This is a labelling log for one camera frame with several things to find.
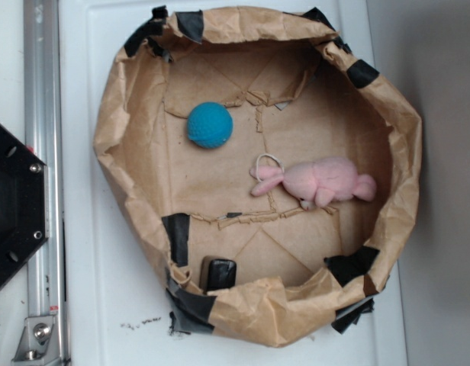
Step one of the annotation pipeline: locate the aluminium extrusion rail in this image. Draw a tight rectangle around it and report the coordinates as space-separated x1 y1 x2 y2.
24 1 71 365

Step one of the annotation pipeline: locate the blue dimpled ball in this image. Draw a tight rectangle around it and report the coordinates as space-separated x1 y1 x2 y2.
187 102 233 149

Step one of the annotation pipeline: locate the pink plush bunny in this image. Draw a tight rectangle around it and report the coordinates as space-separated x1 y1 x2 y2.
249 157 377 210

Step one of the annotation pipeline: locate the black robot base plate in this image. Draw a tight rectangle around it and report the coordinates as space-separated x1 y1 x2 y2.
0 124 47 290

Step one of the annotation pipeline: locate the black box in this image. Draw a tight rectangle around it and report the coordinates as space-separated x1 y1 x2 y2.
200 256 237 292

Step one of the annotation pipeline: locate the metal corner bracket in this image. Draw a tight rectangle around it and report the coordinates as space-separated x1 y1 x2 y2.
11 315 60 365

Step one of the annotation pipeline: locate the brown paper bag bin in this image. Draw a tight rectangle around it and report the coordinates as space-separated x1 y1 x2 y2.
94 6 422 347

